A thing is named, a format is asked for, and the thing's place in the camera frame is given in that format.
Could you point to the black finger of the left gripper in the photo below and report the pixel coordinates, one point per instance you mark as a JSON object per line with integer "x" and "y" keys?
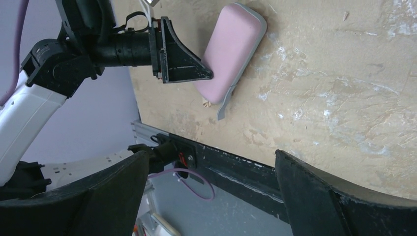
{"x": 178, "y": 63}

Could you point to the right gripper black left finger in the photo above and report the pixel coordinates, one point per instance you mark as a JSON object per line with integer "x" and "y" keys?
{"x": 103, "y": 204}

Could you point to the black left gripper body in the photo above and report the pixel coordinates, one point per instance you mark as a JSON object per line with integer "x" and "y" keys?
{"x": 155, "y": 44}

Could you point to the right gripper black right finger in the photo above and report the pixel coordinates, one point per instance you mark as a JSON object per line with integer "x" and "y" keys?
{"x": 321, "y": 204}

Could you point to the pink umbrella case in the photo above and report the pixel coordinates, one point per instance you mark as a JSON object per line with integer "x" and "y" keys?
{"x": 235, "y": 38}

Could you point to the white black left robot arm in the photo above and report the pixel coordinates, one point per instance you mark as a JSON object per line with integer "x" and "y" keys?
{"x": 88, "y": 42}

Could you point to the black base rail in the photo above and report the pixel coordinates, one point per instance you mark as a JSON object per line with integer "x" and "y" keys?
{"x": 248, "y": 180}

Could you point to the aluminium frame rail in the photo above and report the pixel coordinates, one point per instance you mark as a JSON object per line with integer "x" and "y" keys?
{"x": 142, "y": 133}

